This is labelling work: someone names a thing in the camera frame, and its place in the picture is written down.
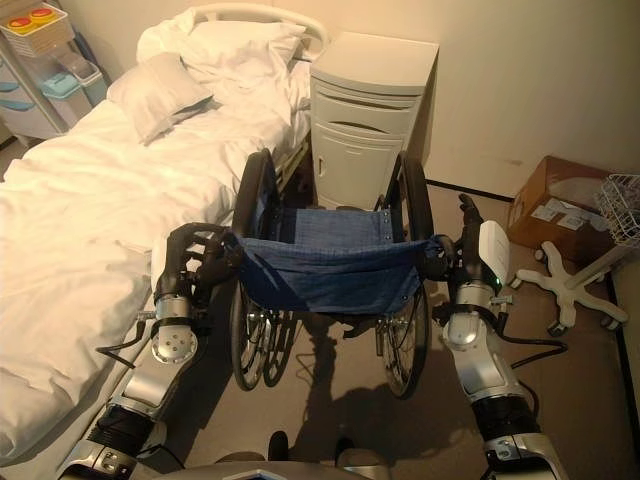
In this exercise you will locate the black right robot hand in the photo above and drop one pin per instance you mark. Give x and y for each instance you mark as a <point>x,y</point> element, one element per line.
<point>487,250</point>

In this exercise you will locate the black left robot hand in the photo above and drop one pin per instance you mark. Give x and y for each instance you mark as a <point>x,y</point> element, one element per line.
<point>180,260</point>

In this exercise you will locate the blue seat wheelchair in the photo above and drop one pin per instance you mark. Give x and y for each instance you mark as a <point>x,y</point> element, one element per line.
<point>330,270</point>

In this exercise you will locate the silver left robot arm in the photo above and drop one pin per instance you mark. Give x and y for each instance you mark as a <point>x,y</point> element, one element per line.
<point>150,370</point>

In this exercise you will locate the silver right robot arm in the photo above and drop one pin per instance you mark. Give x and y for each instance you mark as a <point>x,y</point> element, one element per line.
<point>495,380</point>

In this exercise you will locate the brown cardboard box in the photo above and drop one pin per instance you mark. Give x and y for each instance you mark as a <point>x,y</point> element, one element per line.
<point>560,205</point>

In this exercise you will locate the white wheeled stand base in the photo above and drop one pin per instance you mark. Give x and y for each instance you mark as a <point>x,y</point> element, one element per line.
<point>570,285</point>

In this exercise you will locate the white duvet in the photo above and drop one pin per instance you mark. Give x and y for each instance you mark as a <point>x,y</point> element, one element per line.
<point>100,210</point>

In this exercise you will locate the grey square pillow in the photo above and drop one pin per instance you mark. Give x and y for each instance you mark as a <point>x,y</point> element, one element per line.
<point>160,97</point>

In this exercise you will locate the white bedside cabinet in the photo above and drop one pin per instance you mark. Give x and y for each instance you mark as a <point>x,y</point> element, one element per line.
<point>367,115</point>

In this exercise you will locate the teal lidded bin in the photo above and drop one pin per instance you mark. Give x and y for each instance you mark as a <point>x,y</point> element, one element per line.
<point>61,86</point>

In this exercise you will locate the robot torso and feet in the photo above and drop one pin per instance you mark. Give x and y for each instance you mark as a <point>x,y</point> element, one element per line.
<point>280,462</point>

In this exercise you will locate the white large pillow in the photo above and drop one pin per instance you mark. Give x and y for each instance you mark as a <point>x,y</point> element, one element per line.
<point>245,37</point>

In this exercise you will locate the medical trolley cart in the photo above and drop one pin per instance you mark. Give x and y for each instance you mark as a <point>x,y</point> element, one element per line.
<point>35,75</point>

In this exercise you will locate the yellow sharps container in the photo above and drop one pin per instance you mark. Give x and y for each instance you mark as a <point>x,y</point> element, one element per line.
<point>21,25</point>
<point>45,16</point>

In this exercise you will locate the hospital bed frame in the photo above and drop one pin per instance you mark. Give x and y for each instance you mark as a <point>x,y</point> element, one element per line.
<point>280,165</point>

